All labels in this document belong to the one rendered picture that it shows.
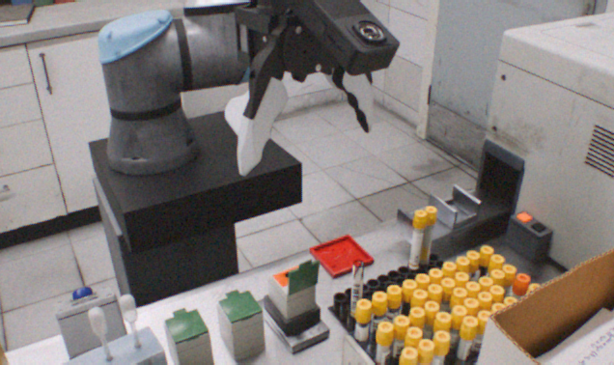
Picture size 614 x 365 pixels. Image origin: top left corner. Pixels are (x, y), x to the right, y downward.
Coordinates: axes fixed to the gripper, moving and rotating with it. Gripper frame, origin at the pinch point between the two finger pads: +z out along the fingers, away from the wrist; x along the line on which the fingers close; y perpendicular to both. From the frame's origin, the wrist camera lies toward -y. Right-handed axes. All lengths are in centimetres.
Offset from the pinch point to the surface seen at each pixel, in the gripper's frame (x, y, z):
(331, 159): -130, 159, 102
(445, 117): -182, 131, 84
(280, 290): 2.0, 4.5, 18.2
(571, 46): -40.2, -3.1, -4.6
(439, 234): -24.4, 3.4, 21.2
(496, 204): -37.4, 3.1, 21.1
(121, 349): 21.2, 4.0, 15.6
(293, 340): 2.3, 2.1, 24.1
